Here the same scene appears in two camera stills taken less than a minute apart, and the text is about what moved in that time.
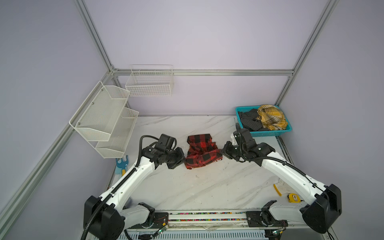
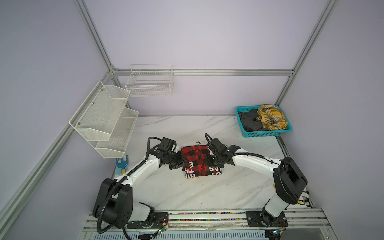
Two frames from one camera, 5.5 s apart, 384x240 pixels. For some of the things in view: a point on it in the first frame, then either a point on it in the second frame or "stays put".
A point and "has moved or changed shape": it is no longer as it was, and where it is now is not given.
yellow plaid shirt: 272,117 stays put
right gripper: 225,150 -> 208,163
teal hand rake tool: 122,164 stays put
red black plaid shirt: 202,151 has moved or changed shape
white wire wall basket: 150,80 stays put
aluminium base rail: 217,225 stays put
